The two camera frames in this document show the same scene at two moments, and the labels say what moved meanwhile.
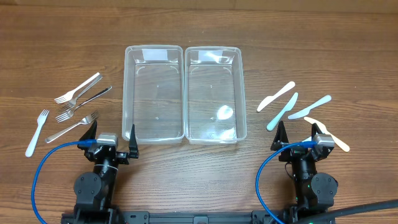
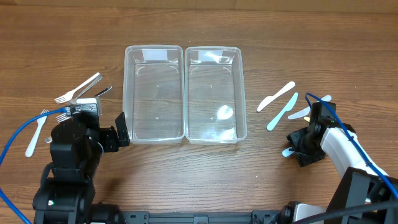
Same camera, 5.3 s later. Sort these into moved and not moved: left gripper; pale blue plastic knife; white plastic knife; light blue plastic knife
Moved: left gripper
Not moved: light blue plastic knife; white plastic knife; pale blue plastic knife
